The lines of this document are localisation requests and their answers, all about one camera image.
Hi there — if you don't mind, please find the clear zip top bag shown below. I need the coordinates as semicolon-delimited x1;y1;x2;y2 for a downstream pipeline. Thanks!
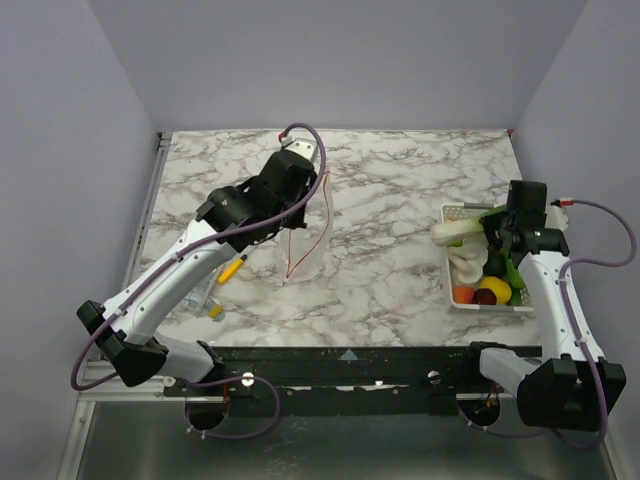
278;171;334;285

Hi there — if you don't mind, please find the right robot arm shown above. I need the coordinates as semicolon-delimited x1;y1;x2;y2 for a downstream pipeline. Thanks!
459;180;626;432

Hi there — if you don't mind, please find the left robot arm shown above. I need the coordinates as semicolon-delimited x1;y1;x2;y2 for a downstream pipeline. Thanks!
77;140;326;395

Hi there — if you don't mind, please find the toy white garlic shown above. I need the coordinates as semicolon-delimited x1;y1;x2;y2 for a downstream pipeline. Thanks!
446;238;488;286

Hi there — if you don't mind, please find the toy green vegetable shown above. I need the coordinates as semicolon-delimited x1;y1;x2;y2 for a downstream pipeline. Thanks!
500;250;526;306

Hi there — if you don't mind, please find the toy lemon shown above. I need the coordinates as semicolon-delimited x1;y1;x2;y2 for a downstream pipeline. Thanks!
479;276;512;304

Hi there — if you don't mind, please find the dark red toy fruit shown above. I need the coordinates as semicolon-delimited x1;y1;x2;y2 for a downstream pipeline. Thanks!
473;288;498;305

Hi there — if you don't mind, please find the white plastic basket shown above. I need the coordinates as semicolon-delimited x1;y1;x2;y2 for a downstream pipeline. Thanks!
440;202;534;317

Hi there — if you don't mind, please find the toy peach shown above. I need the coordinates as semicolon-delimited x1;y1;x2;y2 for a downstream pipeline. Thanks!
452;285;475;305

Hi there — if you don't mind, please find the clear screw box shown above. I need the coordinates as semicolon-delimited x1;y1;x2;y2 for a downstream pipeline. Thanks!
180;271;217;313

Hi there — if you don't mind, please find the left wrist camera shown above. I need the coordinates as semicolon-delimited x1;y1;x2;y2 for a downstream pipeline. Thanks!
280;135;318;162

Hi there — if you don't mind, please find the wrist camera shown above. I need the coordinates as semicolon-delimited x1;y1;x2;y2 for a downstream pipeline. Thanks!
280;135;318;162
545;205;569;232

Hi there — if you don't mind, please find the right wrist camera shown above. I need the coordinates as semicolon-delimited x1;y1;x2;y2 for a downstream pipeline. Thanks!
545;205;569;232

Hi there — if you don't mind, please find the black mounting rail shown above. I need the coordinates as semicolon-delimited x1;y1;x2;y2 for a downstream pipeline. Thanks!
164;347;501;425

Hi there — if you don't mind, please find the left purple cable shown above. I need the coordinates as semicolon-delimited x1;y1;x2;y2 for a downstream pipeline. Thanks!
69;122;329;441

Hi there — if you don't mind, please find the aluminium frame rail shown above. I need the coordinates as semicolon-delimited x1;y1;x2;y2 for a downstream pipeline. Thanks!
54;132;174;480

